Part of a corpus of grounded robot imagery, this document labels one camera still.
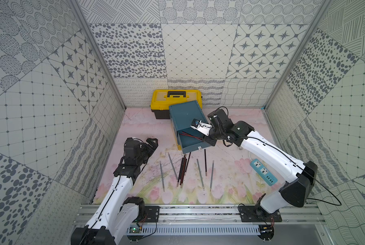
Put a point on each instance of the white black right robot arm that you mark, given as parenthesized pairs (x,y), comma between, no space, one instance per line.
(299,176)

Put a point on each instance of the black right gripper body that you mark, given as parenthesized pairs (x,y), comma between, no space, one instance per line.
(214,135)

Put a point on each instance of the teal drawer cabinet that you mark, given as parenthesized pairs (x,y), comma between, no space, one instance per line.
(182,115)

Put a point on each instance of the teal power strip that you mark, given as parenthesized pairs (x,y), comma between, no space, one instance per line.
(263,172)

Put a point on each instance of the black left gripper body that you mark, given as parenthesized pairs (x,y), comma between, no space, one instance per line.
(150,145)

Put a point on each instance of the yellow black toolbox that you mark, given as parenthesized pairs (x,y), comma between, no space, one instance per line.
(162,99)

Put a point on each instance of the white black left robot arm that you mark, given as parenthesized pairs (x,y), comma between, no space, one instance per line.
(117,211)

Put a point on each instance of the grey pencil middle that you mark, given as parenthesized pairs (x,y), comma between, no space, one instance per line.
(200,174)

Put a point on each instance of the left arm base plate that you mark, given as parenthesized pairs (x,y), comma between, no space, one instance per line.
(151,214)

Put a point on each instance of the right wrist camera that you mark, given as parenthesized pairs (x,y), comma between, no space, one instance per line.
(200,126)

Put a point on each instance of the white slotted cable duct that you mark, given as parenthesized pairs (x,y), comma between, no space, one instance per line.
(194,230)

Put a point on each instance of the black pencil cluster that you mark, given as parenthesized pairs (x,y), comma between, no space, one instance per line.
(181,170)
(187,162)

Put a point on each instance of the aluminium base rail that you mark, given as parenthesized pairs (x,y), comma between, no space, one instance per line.
(228,213)

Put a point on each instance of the grey pencil right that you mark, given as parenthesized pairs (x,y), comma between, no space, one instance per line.
(212,174)

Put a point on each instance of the black pencil left cluster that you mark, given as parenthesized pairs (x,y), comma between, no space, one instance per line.
(181,170)

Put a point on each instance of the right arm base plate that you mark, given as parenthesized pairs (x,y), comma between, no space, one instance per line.
(251,214)

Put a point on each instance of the grey pencil far left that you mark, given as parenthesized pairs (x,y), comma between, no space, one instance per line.
(162,177)

